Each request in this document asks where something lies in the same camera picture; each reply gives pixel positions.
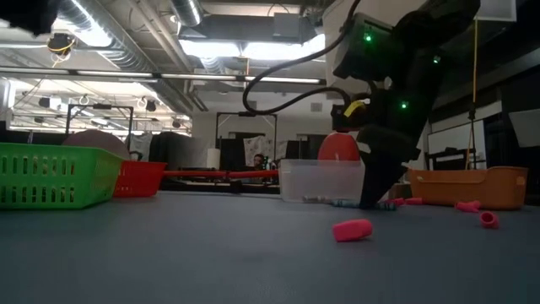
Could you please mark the black ceiling fixture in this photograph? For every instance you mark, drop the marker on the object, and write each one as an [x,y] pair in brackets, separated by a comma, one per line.
[60,43]

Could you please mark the red plastic basket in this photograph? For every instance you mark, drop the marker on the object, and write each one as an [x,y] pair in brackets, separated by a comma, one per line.
[141,179]

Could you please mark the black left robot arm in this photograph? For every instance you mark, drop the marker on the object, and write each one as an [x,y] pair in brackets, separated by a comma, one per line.
[29,12]

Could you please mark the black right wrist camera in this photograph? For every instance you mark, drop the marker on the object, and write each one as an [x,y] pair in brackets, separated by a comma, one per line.
[346,116]

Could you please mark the person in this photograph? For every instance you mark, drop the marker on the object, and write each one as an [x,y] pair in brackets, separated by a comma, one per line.
[258,161]

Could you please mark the green plastic basket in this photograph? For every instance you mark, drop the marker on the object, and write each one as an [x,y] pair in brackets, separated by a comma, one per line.
[63,177]

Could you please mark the pink cap eraser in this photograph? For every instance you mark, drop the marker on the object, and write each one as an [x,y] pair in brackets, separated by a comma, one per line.
[396,201]
[353,230]
[489,220]
[467,206]
[414,201]

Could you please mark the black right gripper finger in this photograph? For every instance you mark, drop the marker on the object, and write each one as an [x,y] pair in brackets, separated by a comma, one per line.
[377,181]

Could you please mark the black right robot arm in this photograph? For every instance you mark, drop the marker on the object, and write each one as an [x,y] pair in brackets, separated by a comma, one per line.
[413,46]

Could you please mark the long tube light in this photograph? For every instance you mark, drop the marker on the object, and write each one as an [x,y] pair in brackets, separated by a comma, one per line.
[202,77]

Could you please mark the yellow pole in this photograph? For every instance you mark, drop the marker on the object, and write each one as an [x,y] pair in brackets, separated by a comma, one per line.
[475,63]

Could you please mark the orange plastic basket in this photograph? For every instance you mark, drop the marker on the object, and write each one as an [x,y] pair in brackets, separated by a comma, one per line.
[464,190]

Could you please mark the clear plastic container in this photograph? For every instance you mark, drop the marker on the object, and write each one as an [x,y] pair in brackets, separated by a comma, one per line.
[320,181]

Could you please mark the silver air duct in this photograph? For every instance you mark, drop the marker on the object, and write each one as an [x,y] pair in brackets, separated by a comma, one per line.
[187,12]

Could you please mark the black metal frame rig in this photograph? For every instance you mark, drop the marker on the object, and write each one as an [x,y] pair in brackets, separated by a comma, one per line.
[99,106]
[246,113]

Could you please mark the ceiling light panel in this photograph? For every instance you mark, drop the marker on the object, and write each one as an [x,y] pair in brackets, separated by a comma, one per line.
[211,48]

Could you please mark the grey crayon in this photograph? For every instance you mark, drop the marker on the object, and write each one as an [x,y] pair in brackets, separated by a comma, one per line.
[314,199]

